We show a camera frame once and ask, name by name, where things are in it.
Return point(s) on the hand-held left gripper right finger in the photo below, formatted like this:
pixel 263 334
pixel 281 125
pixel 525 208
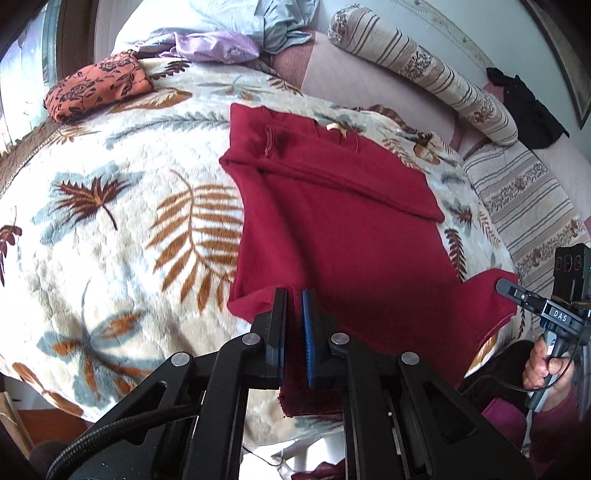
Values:
pixel 308 341

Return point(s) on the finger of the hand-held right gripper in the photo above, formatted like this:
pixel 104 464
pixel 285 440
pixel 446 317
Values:
pixel 515 290

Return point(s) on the person's magenta top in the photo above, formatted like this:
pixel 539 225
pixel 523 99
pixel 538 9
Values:
pixel 554 429

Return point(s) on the striped floral bolster pillow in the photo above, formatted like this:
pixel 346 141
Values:
pixel 415 60

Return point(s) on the striped floral flat cushion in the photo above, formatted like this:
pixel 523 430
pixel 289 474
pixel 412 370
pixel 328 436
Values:
pixel 521 194

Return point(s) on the purple cloth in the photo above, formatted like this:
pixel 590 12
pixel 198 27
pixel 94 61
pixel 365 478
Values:
pixel 207 46

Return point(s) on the leaf-print fleece blanket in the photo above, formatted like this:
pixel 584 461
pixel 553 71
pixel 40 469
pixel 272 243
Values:
pixel 115 277

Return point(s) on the pale grey-blue cloth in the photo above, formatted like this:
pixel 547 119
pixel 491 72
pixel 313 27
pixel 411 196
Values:
pixel 207 14

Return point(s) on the person's right hand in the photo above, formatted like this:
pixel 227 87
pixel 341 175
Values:
pixel 535 369

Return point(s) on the black cloth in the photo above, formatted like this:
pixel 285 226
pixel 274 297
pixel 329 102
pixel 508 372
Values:
pixel 526 106

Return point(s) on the red shirt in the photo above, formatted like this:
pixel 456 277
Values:
pixel 346 230

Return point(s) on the orange floral folded cloth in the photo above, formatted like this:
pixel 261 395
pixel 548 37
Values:
pixel 97 85

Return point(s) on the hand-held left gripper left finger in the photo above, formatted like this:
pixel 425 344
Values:
pixel 279 332

